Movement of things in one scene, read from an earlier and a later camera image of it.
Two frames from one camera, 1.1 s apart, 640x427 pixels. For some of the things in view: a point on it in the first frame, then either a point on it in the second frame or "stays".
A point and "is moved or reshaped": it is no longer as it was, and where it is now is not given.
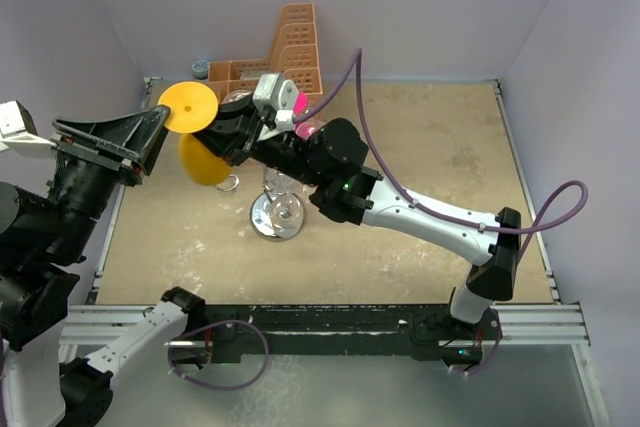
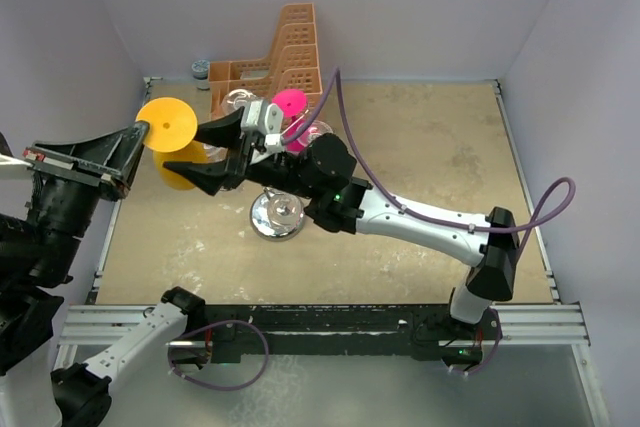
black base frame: (417, 332) stays
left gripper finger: (137, 137) -> (107, 160)
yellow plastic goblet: (193, 107) is moved or reshaped
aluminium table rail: (86, 327) stays
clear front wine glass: (238, 98) stays
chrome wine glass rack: (275, 218) stays
